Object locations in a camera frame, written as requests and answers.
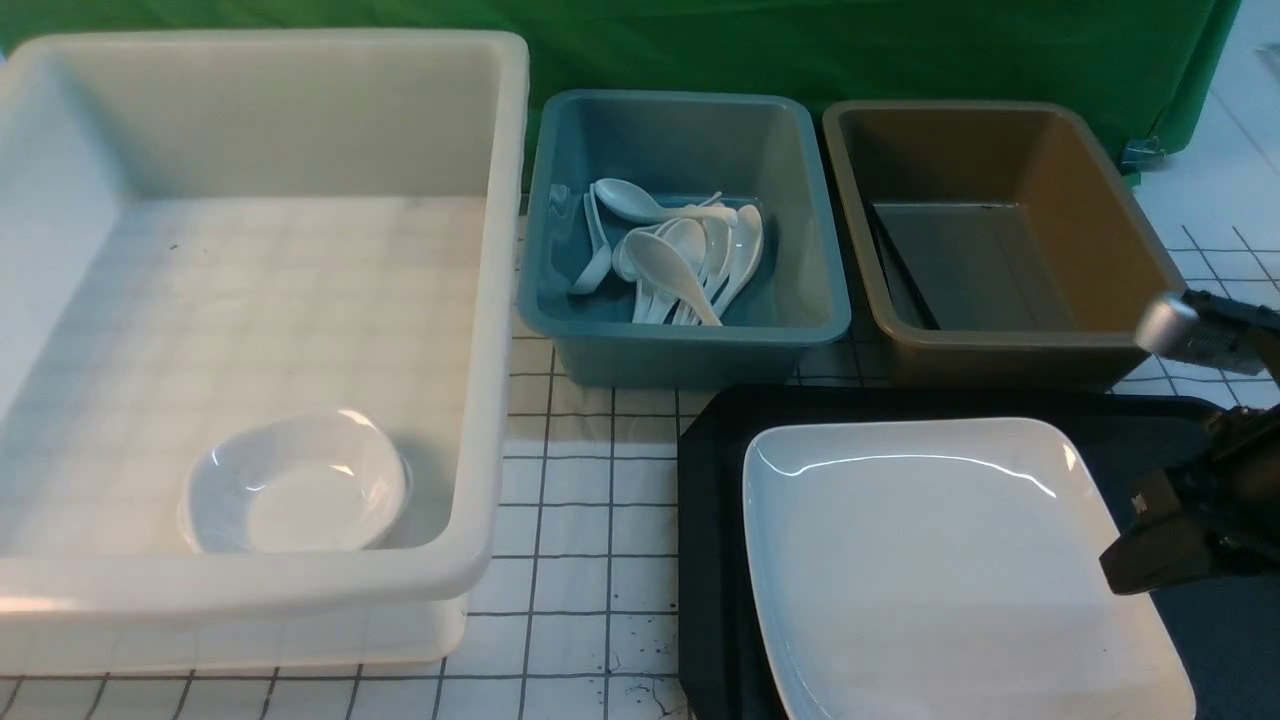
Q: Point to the brown plastic bin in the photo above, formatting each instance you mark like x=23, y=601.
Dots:
x=1026, y=242

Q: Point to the metal binder clip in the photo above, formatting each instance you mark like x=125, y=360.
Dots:
x=1140, y=155

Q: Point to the white spoon centre pile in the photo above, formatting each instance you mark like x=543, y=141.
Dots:
x=641, y=306

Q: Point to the white ceramic soup spoon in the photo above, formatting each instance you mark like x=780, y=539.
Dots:
x=667, y=277

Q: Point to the white bowl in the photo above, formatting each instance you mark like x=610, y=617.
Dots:
x=300, y=480

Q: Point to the blue plastic bin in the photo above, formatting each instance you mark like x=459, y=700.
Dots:
x=682, y=147

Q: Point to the large white plastic bin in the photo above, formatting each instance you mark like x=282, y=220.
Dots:
x=208, y=232

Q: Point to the green backdrop cloth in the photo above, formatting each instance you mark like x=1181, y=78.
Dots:
x=800, y=45

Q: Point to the black serving tray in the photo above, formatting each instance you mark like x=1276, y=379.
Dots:
x=1226, y=631

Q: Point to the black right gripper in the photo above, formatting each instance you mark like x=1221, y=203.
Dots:
x=1218, y=519

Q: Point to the white spoon far left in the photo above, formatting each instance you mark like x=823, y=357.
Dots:
x=600, y=263

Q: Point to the white square rice plate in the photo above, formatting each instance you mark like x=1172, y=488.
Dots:
x=945, y=569

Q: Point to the white spoon far right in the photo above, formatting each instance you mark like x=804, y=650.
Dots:
x=744, y=256

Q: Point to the white spoon top of pile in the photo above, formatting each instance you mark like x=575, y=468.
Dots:
x=632, y=203

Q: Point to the black chopsticks pair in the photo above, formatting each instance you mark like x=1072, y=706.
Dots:
x=904, y=291

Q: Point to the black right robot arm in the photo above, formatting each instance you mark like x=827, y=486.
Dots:
x=1199, y=328

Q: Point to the white round spoon behind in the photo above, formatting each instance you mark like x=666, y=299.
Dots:
x=621, y=263

